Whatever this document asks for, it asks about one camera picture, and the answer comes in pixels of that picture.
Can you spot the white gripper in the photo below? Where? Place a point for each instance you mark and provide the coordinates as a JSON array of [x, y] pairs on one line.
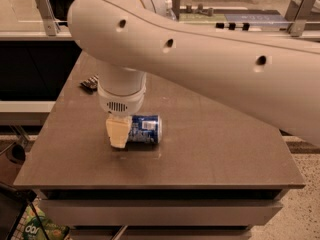
[[122, 103]]

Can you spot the blue pepsi can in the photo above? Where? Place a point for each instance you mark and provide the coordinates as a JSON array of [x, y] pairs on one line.
[[146, 129]]

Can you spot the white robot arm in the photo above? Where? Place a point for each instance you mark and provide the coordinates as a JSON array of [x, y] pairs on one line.
[[273, 78]]

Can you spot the black snack bar wrapper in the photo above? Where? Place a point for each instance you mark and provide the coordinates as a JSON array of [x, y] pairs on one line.
[[91, 84]]

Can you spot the green chip bag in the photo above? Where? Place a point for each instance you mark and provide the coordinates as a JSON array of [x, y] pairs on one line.
[[38, 226]]

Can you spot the clear plastic water bottle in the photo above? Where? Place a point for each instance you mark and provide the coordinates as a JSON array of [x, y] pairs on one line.
[[169, 10]]

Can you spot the black wire basket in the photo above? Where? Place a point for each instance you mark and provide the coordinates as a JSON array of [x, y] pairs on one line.
[[13, 203]]

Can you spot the left metal rail bracket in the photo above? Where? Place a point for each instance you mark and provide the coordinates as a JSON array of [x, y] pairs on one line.
[[50, 24]]

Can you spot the metal rail bracket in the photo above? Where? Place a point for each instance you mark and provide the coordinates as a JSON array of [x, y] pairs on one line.
[[298, 17], [50, 24]]

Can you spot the right metal rail bracket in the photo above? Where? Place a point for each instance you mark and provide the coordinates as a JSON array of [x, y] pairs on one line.
[[298, 17]]

